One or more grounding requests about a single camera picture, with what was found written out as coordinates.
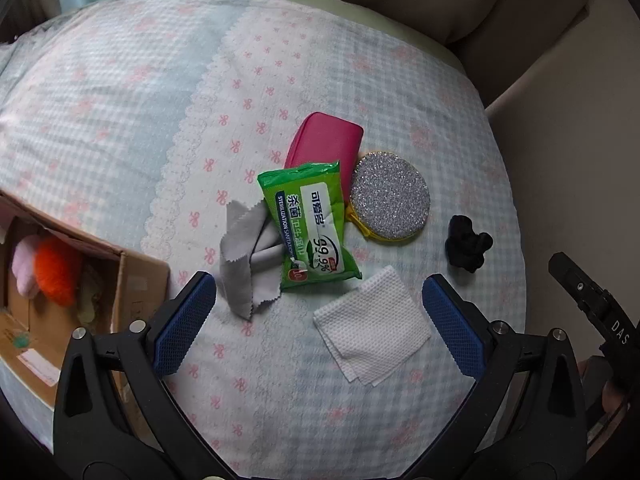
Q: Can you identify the cardboard box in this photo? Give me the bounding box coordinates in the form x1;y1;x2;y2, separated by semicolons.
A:
0;191;171;407

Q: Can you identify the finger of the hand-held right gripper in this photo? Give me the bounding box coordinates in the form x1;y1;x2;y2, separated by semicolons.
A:
548;252;629;356

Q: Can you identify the green wet wipes packet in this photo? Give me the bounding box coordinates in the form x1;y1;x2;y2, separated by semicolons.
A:
257;160;363;290

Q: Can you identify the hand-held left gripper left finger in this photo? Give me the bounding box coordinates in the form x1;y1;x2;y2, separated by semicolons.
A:
53;270;236;480

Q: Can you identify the grey microfibre cloth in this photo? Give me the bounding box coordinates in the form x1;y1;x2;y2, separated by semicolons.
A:
219;200;284;320

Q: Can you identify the black hair scrunchie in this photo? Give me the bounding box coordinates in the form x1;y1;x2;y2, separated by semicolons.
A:
445;215;494;274

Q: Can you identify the pink pouch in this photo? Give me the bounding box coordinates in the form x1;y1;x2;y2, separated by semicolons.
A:
284;113;364;177

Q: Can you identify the pink plush toy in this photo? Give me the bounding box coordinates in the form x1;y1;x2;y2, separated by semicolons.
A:
12;237;42;299

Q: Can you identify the white textured tissue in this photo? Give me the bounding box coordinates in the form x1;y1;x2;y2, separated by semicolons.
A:
313;266;432;387

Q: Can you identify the orange fluffy pompom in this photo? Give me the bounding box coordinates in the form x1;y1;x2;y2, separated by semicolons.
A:
34;236;83;307

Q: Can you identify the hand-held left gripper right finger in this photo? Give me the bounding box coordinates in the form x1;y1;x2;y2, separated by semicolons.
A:
421;273;587;480

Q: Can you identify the checked bow-print bedsheet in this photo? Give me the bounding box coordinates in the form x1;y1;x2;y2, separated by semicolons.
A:
0;0;527;478

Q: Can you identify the pale green soft toy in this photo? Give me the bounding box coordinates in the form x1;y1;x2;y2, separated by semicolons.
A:
76;265;106;325

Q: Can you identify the person's right hand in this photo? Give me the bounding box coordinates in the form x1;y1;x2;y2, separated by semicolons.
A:
602;377;628;416

